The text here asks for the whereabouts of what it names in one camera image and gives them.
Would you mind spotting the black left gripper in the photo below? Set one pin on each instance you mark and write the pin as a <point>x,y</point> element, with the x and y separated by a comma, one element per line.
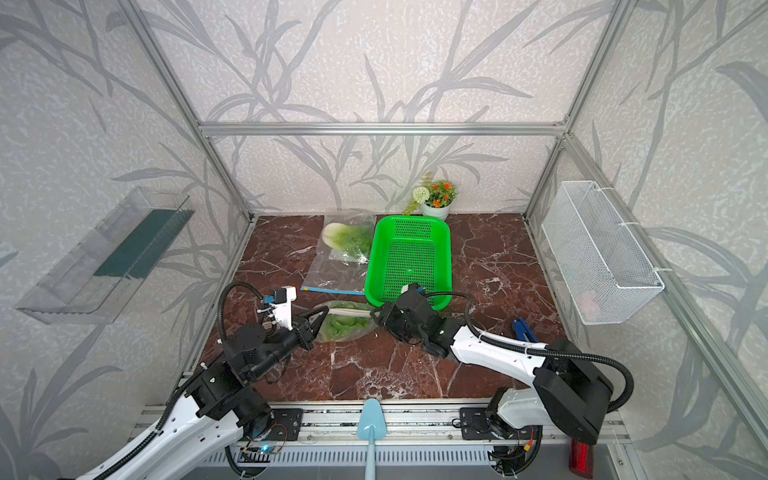
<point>306,334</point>

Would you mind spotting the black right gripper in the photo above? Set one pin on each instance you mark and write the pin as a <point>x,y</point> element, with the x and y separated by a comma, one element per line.
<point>386,316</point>

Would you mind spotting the clear zip-top bag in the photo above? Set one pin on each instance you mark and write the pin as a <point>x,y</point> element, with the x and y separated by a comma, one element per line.
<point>330,274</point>
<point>348,308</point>

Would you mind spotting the chinese cabbage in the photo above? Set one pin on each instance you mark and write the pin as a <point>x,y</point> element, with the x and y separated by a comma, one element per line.
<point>341,328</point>
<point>351,242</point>

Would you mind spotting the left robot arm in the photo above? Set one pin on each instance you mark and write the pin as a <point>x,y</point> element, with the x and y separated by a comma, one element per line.
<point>217,405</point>

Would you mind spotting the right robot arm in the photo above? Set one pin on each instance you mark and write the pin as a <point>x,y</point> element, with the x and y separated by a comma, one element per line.
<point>564,386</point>

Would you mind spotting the green plastic basket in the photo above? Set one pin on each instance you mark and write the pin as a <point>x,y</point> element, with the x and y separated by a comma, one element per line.
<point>410,249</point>

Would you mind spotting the light blue shovel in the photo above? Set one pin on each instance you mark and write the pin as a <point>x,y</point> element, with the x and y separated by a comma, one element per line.
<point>371,428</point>

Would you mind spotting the potted flower plant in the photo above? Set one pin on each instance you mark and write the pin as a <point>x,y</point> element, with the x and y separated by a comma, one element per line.
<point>432,198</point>

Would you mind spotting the red object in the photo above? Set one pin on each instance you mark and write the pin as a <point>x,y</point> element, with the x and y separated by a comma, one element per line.
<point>581,459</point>

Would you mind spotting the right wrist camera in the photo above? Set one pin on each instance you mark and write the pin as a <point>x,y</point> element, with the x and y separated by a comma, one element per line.
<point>413,289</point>

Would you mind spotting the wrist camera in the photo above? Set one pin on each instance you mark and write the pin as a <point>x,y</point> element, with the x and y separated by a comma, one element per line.
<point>277,307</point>
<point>413,289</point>

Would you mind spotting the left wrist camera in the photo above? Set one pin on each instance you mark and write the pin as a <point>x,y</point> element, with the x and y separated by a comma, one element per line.
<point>277,307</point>

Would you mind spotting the circuit board with wires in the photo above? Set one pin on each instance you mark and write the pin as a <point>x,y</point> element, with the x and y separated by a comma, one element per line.
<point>272,443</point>

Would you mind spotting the clear plastic wall shelf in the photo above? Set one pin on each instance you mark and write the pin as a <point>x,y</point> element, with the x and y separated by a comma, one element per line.
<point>95,281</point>

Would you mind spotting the white wire basket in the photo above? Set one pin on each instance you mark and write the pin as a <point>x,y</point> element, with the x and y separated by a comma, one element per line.
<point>607,273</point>

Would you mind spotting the aluminium frame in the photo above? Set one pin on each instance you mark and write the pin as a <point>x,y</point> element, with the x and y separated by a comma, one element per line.
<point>743,393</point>

